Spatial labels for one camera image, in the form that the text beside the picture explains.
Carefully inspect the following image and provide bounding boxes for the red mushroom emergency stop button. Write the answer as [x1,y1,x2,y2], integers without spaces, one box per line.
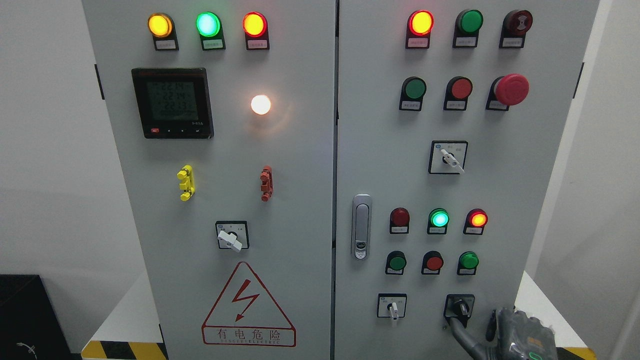
[486,73,530,112]

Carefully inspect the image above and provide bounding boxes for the green lit indicator light middle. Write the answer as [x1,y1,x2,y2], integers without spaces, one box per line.
[427,208,450,235]

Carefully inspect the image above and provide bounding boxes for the red push button second row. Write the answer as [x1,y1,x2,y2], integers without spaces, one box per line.
[443,76,473,111]

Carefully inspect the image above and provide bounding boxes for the green push button lower left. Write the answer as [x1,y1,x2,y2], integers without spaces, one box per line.
[385,250,407,275]

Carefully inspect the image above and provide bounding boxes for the black rotary knob switch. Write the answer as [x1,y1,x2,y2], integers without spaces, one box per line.
[443,294,475,328]

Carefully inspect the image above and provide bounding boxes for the green indicator light top left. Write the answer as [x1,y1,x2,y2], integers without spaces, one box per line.
[195,11,226,51]

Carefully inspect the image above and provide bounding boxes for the white selector switch left door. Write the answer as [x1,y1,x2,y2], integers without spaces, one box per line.
[215,220,250,253]

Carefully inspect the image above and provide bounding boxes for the green push button top right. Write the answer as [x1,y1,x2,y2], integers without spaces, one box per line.
[452,9,483,49]

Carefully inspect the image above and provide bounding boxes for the grey cabinet door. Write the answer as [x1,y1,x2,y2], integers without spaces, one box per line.
[82,0,336,360]
[334,0,599,360]

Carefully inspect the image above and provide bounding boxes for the red push button lower middle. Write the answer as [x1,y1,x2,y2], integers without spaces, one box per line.
[421,250,444,275]

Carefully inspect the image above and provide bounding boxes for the white platform yellow black stripes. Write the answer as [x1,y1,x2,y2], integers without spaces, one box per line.
[81,272,597,360]

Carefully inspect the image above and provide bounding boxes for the silver cabinet door handle lock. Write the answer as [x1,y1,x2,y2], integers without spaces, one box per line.
[350,194,373,260]

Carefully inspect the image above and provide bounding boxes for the red electric hazard warning sticker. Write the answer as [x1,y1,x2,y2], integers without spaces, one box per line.
[201,261,297,347]

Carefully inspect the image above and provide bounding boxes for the grey left cabinet door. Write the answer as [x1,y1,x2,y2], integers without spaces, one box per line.
[82,0,336,360]

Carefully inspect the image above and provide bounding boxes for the white selector switch lower right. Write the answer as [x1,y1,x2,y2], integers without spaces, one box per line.
[376,292,408,328]

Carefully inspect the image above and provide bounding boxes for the white selector switch upper right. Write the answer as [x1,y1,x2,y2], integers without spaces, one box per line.
[428,140,469,174]

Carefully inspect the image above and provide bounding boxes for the green lit button lower right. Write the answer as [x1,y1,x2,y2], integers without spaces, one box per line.
[456,251,480,276]

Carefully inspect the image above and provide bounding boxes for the black digital power meter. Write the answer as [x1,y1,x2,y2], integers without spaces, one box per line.
[131,67,214,139]

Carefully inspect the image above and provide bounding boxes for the white selector switch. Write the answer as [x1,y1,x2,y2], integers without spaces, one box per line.
[428,140,469,174]
[376,292,408,328]

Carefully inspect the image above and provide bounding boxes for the yellow indicator light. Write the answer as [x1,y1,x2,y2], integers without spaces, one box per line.
[147,13,179,51]

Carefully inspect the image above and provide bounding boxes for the red terminal connector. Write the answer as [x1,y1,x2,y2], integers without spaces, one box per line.
[260,165,274,202]

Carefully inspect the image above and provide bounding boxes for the black red buzzer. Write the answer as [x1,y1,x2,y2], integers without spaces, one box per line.
[499,9,533,49]

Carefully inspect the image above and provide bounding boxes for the black box lower left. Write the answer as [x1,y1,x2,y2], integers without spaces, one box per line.
[0,275,73,360]

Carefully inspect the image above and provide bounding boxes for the green push button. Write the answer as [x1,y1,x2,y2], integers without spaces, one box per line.
[385,250,407,275]
[452,9,483,49]

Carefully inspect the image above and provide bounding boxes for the dark red indicator light left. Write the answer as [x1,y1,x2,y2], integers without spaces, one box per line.
[389,207,410,235]

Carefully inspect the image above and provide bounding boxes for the green push button second row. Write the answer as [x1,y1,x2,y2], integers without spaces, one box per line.
[398,76,426,112]

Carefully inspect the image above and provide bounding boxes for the red indicator light top left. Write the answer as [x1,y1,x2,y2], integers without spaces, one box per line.
[242,11,270,51]

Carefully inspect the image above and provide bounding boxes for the red indicator light top right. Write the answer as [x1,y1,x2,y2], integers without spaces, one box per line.
[405,9,434,49]

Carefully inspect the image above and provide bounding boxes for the yellow terminal connector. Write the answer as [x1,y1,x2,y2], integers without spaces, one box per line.
[176,164,195,202]

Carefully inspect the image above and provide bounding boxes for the white glowing indicator light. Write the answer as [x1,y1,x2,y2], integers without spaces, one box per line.
[250,94,272,116]

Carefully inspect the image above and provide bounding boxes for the grey right cabinet door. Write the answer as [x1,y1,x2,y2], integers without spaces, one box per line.
[334,0,599,360]

